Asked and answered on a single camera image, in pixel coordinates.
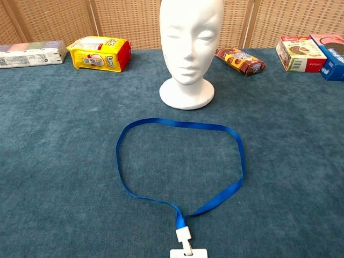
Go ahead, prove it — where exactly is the yellow Lipo biscuit pack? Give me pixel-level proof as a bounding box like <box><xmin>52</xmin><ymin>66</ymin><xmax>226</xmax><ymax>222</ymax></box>
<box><xmin>66</xmin><ymin>35</ymin><xmax>132</xmax><ymax>73</ymax></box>

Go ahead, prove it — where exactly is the teal table cloth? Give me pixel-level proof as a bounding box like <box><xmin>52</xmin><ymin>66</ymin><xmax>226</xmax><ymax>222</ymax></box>
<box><xmin>0</xmin><ymin>48</ymin><xmax>344</xmax><ymax>258</ymax></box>

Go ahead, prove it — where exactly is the pink blue cookie box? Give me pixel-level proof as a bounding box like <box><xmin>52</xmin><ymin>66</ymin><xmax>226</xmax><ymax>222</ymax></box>
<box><xmin>309</xmin><ymin>33</ymin><xmax>344</xmax><ymax>82</ymax></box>

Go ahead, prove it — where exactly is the white foam mannequin head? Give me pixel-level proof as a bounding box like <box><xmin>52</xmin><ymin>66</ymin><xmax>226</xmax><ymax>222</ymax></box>
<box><xmin>159</xmin><ymin>0</ymin><xmax>224</xmax><ymax>110</ymax></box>

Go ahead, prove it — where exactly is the blue lanyard with badge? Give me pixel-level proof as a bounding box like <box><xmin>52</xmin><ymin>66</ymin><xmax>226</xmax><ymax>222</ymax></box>
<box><xmin>116</xmin><ymin>118</ymin><xmax>246</xmax><ymax>258</ymax></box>

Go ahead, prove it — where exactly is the woven bamboo folding screen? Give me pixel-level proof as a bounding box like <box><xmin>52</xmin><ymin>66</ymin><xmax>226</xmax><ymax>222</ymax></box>
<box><xmin>0</xmin><ymin>0</ymin><xmax>344</xmax><ymax>51</ymax></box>

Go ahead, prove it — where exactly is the brown chocolate cookie bag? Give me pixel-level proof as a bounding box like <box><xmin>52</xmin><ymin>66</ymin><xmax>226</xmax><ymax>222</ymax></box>
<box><xmin>214</xmin><ymin>47</ymin><xmax>266</xmax><ymax>77</ymax></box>

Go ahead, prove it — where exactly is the red green wafer box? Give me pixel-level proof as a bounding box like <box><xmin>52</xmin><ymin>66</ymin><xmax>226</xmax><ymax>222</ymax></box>
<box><xmin>276</xmin><ymin>35</ymin><xmax>327</xmax><ymax>73</ymax></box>

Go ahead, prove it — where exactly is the multicolour tissue pack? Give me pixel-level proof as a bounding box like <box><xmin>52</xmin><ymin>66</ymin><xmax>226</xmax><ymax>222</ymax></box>
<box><xmin>0</xmin><ymin>40</ymin><xmax>68</xmax><ymax>69</ymax></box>

